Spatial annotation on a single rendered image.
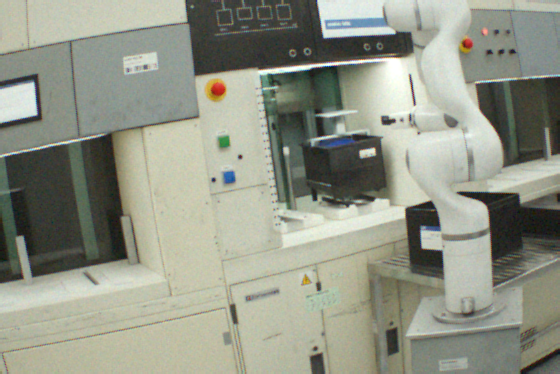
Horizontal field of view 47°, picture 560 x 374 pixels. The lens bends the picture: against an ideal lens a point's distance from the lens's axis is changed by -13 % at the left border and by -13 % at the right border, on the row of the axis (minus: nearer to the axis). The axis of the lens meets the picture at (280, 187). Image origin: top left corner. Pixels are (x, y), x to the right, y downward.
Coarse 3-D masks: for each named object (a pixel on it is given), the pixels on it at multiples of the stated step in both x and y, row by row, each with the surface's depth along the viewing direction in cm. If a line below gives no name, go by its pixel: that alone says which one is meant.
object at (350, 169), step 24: (336, 120) 251; (312, 144) 250; (360, 144) 247; (312, 168) 256; (336, 168) 244; (360, 168) 248; (384, 168) 251; (312, 192) 263; (336, 192) 245; (360, 192) 249
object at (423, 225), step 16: (464, 192) 225; (480, 192) 219; (496, 192) 213; (416, 208) 215; (432, 208) 219; (496, 208) 197; (512, 208) 202; (416, 224) 208; (432, 224) 202; (496, 224) 197; (512, 224) 202; (416, 240) 209; (432, 240) 203; (496, 240) 197; (512, 240) 202; (416, 256) 210; (432, 256) 204; (496, 256) 198
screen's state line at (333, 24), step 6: (354, 18) 221; (366, 18) 223; (372, 18) 224; (378, 18) 225; (330, 24) 218; (336, 24) 219; (342, 24) 219; (348, 24) 220; (354, 24) 221; (360, 24) 222; (366, 24) 223; (372, 24) 224; (378, 24) 225; (384, 24) 227
